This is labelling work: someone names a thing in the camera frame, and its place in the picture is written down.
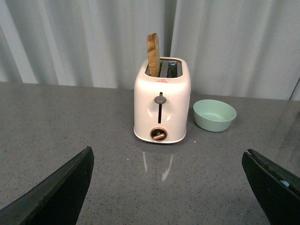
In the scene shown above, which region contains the slice of toast bread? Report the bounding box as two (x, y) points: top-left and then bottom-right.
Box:
(147, 33), (160, 77)

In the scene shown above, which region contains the mint green bowl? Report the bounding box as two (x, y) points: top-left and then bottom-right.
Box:
(193, 99), (237, 132)

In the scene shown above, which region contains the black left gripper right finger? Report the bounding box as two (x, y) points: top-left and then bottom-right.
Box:
(242, 149), (300, 225)

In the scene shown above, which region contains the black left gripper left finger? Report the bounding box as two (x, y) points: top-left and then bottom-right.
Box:
(0, 147), (94, 225)

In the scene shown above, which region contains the cream white toaster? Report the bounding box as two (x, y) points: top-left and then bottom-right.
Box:
(134, 57), (191, 143)

